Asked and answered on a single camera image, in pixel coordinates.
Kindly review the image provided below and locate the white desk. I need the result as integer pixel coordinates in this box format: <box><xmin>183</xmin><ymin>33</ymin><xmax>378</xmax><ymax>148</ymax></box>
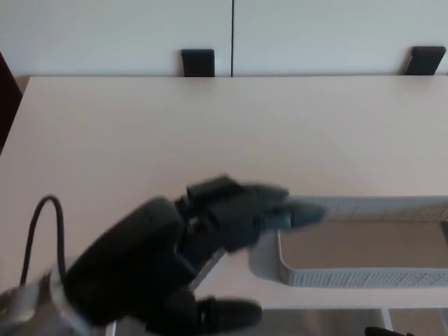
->
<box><xmin>0</xmin><ymin>74</ymin><xmax>448</xmax><ymax>336</ymax></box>

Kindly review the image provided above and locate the grey perforated tray container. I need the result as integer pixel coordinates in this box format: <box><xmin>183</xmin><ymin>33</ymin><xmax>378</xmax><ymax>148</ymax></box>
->
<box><xmin>247</xmin><ymin>194</ymin><xmax>448</xmax><ymax>289</ymax></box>

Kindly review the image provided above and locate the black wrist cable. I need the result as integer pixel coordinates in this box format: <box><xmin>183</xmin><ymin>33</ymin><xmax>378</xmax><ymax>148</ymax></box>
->
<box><xmin>18</xmin><ymin>195</ymin><xmax>68</xmax><ymax>288</ymax></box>

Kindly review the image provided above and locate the black cabinet handle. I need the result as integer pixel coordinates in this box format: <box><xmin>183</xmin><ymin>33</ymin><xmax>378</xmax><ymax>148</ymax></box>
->
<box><xmin>181</xmin><ymin>48</ymin><xmax>216</xmax><ymax>78</ymax></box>
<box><xmin>405</xmin><ymin>45</ymin><xmax>448</xmax><ymax>76</ymax></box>

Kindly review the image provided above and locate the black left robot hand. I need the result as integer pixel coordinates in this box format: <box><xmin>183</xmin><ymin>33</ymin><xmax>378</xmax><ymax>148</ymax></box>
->
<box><xmin>64</xmin><ymin>174</ymin><xmax>291</xmax><ymax>335</ymax></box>

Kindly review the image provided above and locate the black robot foot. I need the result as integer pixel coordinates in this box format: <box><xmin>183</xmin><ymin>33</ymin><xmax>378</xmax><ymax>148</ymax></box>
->
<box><xmin>363</xmin><ymin>325</ymin><xmax>397</xmax><ymax>336</ymax></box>

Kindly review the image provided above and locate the dark brown panel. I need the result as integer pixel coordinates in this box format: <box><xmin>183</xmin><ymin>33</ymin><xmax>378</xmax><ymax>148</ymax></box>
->
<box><xmin>0</xmin><ymin>50</ymin><xmax>25</xmax><ymax>155</ymax></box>

